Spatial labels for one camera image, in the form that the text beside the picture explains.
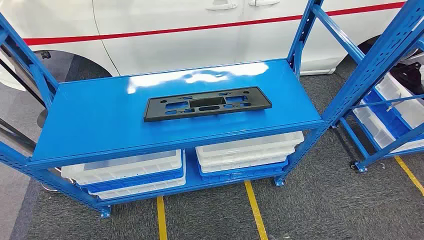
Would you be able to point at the blue metal shelf rack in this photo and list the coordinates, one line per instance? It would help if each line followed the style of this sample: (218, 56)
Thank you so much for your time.
(397, 145)
(99, 116)

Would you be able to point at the black plastic car part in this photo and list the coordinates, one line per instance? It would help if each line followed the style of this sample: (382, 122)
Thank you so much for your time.
(405, 78)

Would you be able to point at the black plastic plate bracket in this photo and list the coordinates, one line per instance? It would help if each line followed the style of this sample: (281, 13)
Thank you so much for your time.
(155, 111)

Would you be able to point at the white car with red stripe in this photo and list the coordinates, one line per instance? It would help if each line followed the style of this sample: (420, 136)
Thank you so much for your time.
(165, 33)

